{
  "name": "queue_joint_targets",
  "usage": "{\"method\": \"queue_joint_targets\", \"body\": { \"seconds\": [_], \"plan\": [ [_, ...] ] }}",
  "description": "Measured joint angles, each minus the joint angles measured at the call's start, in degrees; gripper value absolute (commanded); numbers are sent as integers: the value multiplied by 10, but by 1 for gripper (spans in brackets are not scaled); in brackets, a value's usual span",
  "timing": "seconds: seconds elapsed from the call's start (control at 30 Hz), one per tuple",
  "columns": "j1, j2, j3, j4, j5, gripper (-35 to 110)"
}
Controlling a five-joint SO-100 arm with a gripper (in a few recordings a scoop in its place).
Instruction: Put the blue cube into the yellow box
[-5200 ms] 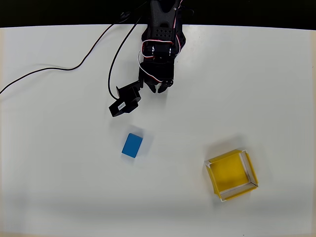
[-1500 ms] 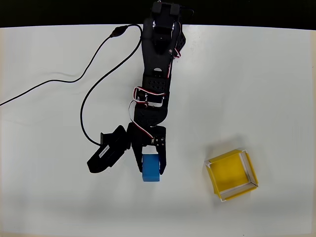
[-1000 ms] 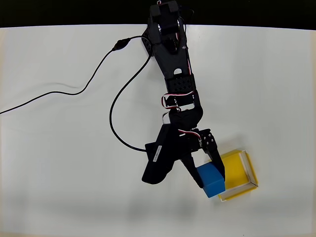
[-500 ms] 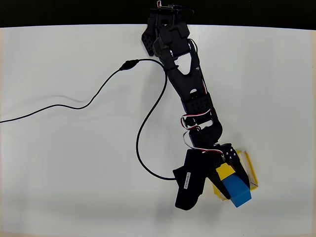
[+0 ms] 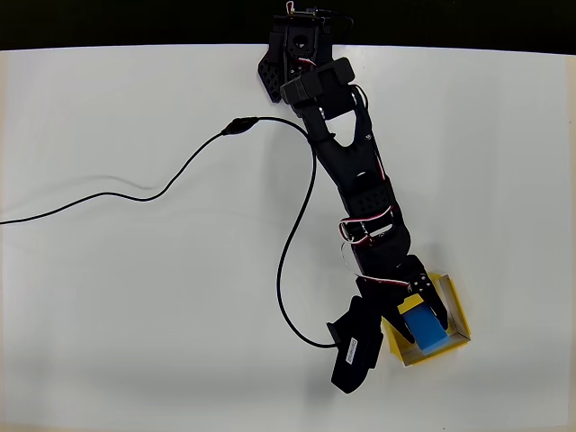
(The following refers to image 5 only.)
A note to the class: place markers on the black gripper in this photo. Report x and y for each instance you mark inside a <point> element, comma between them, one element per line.
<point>391,297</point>

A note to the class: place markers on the blue rectangular block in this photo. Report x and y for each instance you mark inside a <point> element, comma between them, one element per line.
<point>427,330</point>

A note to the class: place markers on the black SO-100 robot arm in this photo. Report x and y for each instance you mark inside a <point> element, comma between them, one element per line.
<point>355,166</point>

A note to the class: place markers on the yellow open box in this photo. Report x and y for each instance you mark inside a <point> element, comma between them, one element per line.
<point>456,310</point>

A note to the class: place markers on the black camera with white label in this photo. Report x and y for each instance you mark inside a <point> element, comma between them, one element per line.
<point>355,346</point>

